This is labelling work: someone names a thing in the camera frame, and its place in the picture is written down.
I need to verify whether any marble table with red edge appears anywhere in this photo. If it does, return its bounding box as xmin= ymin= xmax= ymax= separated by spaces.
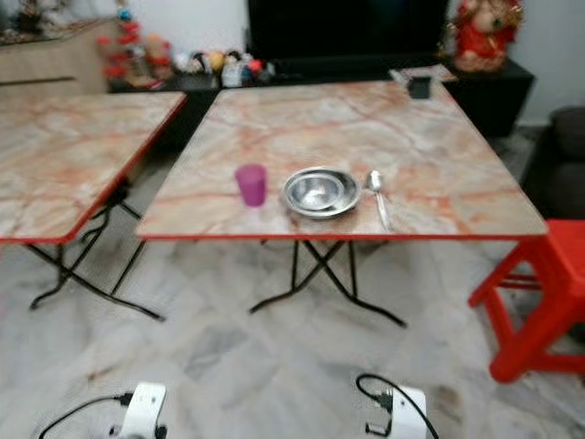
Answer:
xmin=0 ymin=91 xmax=186 ymax=321

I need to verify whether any light wooden cabinet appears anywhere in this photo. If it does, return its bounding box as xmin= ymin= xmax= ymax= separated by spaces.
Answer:
xmin=0 ymin=23 xmax=115 ymax=94

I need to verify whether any purple plastic cup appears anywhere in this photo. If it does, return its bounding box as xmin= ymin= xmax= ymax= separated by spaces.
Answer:
xmin=235 ymin=164 xmax=267 ymax=208

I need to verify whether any small white carton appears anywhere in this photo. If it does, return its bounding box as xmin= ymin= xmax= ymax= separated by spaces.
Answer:
xmin=219 ymin=59 xmax=241 ymax=88

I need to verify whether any small steel bowl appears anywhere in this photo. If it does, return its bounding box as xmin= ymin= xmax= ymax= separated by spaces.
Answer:
xmin=285 ymin=171 xmax=345 ymax=213

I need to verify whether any marble top folding table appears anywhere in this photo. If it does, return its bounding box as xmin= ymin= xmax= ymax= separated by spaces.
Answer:
xmin=135 ymin=77 xmax=549 ymax=328

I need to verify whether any large steel bowl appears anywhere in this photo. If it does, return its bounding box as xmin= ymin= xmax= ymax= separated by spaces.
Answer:
xmin=281 ymin=166 xmax=362 ymax=220

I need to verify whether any steel spoon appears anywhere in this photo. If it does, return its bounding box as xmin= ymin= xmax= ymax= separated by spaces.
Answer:
xmin=366 ymin=170 xmax=394 ymax=231

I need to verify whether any black television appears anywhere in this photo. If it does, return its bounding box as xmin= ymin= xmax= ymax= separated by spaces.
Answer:
xmin=246 ymin=0 xmax=452 ymax=60

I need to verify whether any small black box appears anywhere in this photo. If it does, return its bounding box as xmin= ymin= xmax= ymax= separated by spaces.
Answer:
xmin=408 ymin=76 xmax=433 ymax=100

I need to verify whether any printed leaflet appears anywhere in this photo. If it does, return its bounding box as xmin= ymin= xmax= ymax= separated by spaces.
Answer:
xmin=388 ymin=64 xmax=456 ymax=83

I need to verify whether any black tv console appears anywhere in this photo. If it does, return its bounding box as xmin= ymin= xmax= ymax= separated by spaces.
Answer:
xmin=107 ymin=57 xmax=536 ymax=138

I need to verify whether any red laughing buddha statue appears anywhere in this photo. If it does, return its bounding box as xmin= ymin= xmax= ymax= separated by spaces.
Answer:
xmin=452 ymin=0 xmax=524 ymax=72

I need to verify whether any red plastic stool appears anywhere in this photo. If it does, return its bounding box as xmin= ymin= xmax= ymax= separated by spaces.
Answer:
xmin=469 ymin=219 xmax=585 ymax=383

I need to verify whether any dark grey sofa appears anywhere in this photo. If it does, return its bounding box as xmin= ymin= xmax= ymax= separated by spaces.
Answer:
xmin=516 ymin=105 xmax=585 ymax=220

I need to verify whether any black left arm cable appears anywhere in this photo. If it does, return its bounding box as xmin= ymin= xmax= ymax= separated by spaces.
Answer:
xmin=39 ymin=391 xmax=135 ymax=439

